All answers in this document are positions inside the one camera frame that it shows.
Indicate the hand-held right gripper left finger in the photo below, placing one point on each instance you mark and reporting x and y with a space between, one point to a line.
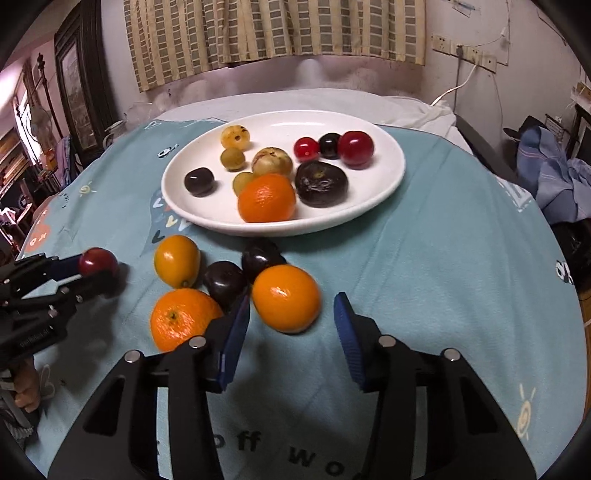
233 344

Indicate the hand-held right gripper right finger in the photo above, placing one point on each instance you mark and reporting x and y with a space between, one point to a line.
351 344

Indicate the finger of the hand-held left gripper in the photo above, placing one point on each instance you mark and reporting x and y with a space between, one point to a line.
87 288
46 272

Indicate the mandarin orange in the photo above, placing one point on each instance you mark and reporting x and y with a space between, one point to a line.
180 318
286 297
267 198

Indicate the small yellow plum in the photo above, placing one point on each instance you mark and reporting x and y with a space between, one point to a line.
232 158
241 182

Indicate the large dark purple plum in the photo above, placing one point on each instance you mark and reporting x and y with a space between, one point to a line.
322 183

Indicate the white oval plate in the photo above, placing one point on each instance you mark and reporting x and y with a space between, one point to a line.
383 175

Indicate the large yellow red-marked plum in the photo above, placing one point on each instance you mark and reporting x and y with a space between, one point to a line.
272 162

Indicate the small dark purple plum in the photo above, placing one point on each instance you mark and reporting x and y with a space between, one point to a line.
330 144

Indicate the small red plum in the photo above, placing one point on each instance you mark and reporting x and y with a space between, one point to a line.
306 147

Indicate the medium yellow plum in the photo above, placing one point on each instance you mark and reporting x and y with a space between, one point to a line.
235 135

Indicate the person's left hand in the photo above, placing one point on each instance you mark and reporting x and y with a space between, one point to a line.
25 392

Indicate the oval orange citrus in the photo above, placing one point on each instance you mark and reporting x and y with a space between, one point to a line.
177 261

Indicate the teal printed tablecloth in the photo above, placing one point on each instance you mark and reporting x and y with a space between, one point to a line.
438 258

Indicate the dark wooden framed picture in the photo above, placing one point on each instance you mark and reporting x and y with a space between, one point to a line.
81 78

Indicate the white bed sheet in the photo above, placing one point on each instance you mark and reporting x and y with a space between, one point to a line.
323 99

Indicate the blue clothes pile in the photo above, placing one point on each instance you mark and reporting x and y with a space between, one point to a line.
549 170

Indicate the checked beige curtain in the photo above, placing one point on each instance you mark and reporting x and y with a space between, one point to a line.
277 32

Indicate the white wall socket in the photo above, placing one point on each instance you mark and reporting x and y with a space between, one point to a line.
471 53
441 42
488 61

